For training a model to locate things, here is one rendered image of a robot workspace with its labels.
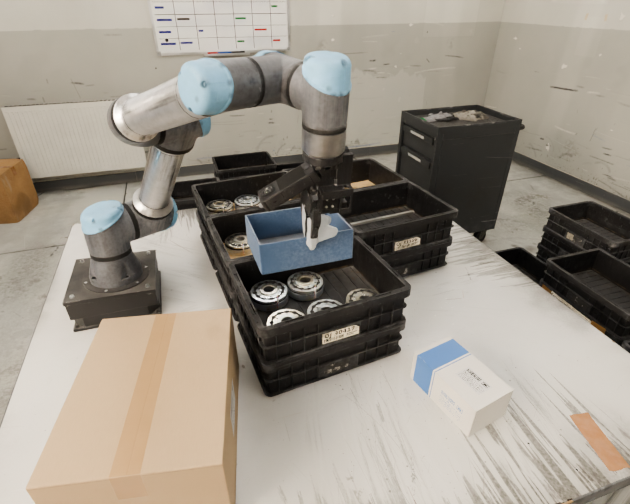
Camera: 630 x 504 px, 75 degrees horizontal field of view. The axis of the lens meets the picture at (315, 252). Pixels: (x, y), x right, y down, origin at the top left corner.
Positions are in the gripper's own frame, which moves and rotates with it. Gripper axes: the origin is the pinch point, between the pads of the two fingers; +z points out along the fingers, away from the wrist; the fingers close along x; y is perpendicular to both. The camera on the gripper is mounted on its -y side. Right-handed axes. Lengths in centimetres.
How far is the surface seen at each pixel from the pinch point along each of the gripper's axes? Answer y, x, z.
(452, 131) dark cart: 129, 138, 44
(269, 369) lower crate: -10.0, -6.3, 30.5
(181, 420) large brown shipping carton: -28.6, -20.5, 19.5
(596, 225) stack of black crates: 184, 68, 72
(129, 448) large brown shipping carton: -37.1, -23.6, 19.1
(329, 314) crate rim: 4.9, -2.9, 19.3
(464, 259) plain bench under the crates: 73, 35, 47
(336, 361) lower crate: 7.4, -4.4, 36.0
